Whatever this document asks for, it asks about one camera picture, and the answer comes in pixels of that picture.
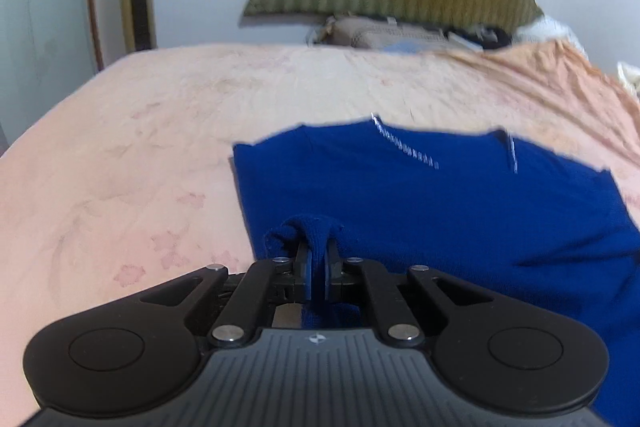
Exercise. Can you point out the white cloth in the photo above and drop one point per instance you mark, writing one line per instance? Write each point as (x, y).
(547, 27)

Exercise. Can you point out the cream knit cloth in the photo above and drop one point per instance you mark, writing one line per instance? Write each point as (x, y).
(630, 79)

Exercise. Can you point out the pink floral bed blanket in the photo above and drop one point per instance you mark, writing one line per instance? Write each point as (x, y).
(150, 132)

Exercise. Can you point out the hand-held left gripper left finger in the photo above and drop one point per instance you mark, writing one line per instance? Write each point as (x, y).
(306, 272)

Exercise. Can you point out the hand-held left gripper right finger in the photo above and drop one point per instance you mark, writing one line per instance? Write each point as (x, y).
(331, 272)

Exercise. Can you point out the blue knit garment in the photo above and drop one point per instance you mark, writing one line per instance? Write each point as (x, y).
(425, 207)

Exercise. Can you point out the frosted glass door brown frame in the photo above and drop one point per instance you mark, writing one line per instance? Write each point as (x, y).
(40, 7)

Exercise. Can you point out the dark cloth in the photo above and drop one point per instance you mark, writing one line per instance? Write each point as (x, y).
(482, 38)

